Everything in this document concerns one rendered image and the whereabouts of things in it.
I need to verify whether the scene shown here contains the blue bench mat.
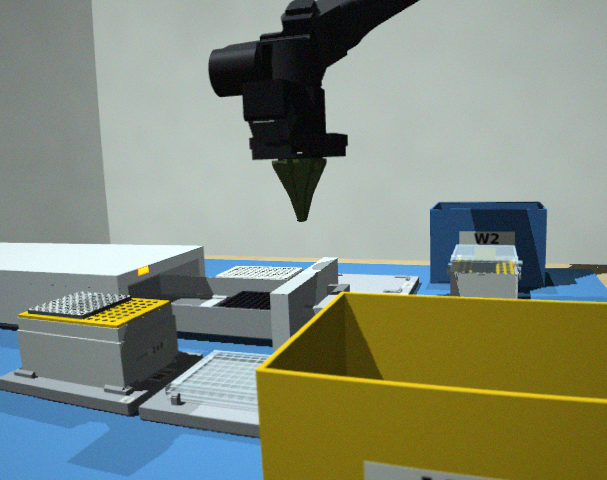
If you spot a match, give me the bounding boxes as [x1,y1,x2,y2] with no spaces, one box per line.
[0,259,607,480]

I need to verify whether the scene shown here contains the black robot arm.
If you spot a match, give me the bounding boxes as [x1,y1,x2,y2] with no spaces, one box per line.
[208,0,419,143]

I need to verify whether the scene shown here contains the yellow open-top bin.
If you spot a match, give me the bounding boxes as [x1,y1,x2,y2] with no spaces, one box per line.
[255,292,607,480]

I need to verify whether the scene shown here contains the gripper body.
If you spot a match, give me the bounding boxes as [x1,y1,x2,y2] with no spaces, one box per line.
[249,133,348,160]

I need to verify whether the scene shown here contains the blue open-top bin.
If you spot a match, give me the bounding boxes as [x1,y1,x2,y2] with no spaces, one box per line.
[430,202,547,287]

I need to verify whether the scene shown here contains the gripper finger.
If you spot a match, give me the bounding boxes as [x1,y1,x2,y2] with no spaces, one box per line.
[272,159,301,222]
[293,158,327,222]

